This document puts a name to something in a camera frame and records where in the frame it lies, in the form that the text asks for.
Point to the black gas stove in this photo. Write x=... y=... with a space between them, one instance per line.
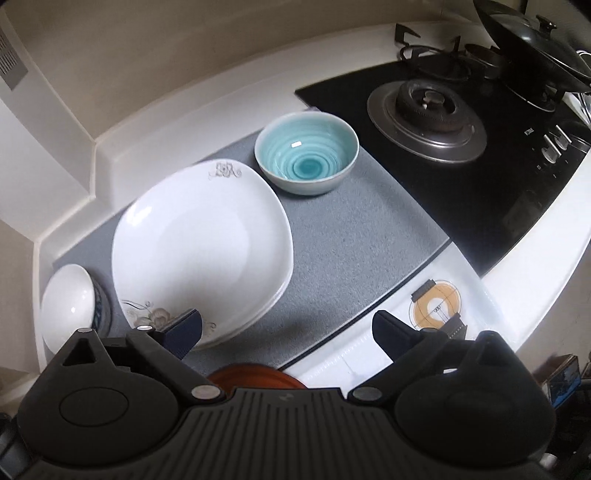
x=461 y=198

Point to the grey range hood vent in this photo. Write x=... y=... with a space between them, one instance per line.
x=10 y=62

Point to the white floral plate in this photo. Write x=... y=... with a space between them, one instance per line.
x=271 y=306
x=198 y=240

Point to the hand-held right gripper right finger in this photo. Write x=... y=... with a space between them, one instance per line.
x=390 y=333

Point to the blue box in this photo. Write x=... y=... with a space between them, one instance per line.
x=564 y=376

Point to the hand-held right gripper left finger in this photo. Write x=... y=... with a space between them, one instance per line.
x=185 y=333

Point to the red plate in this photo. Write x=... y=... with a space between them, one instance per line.
x=254 y=376

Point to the white bowl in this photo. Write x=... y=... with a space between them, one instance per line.
x=67 y=307

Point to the silver stove knob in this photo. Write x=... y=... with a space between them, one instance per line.
x=549 y=151
x=561 y=139

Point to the black pan support grate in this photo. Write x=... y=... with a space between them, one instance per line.
x=434 y=57

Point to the teal ribbed bowl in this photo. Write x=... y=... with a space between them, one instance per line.
x=307 y=157

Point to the grey counter mat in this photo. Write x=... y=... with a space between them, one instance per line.
x=360 y=258

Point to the black lidded wok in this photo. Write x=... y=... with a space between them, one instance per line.
x=531 y=44

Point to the blue patterned bowl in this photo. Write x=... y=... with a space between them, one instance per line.
x=103 y=308

